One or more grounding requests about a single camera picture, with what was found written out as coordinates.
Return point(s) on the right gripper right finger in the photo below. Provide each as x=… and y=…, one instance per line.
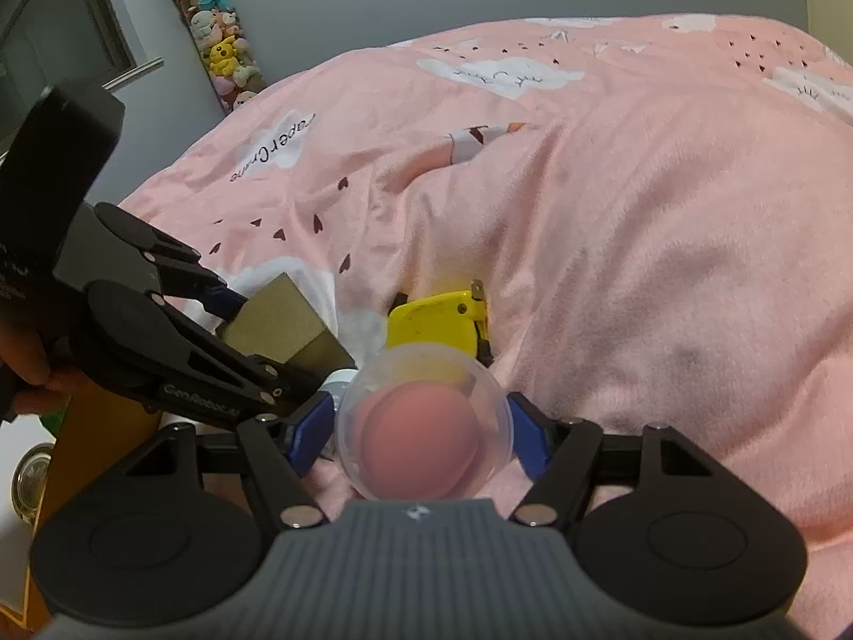
x=537, y=438

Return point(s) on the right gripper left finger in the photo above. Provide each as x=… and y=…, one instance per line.
x=301, y=437

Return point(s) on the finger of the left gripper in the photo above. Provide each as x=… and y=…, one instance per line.
x=178, y=267
x=138, y=346

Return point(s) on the pink cloud-print duvet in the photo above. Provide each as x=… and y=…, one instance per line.
x=658, y=208

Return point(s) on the olive cardboard box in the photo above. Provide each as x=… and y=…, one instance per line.
x=278, y=323

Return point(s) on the small grey cream jar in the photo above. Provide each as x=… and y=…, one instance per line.
x=337, y=384

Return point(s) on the yellow tape measure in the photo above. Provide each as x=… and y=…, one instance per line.
x=457, y=319

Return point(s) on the person's left hand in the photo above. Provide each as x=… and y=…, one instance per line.
x=30, y=383

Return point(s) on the pink makeup sponge case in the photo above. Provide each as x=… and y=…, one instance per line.
x=422, y=422

